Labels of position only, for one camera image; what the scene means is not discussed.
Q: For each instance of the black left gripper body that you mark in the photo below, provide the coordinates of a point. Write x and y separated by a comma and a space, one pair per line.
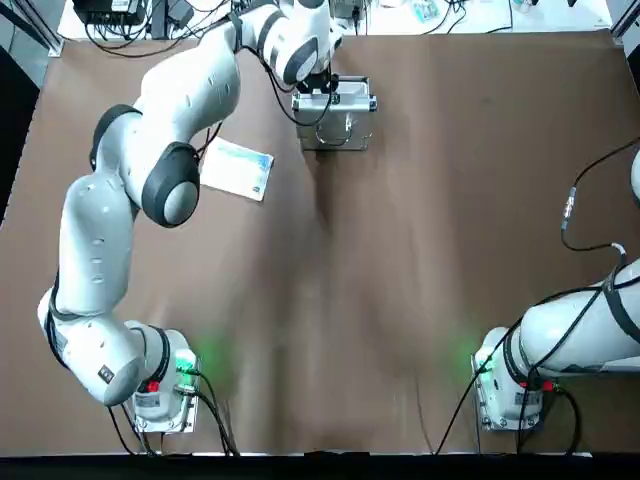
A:
317, 82

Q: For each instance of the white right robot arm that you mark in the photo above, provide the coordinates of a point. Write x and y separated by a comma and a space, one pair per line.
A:
575, 330

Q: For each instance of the blue printed flat packet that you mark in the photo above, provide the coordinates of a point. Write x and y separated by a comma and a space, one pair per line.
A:
240, 170

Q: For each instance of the black electronic device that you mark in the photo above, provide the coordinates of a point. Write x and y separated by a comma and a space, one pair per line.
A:
107, 12

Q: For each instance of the white partition tray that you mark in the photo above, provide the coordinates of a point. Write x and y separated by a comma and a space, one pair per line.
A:
352, 89

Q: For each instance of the aluminium first-aid kit case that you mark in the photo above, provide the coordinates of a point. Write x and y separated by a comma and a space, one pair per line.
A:
350, 130

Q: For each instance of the black cloth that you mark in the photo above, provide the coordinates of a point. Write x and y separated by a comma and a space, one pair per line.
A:
15, 110

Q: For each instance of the aluminium frame post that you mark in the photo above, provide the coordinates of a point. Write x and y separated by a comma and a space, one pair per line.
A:
625, 20
54, 45

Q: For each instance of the clear bag of blue sachets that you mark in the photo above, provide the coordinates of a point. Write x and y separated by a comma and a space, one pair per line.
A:
426, 11

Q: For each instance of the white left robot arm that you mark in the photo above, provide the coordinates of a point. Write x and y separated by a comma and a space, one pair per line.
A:
100, 250

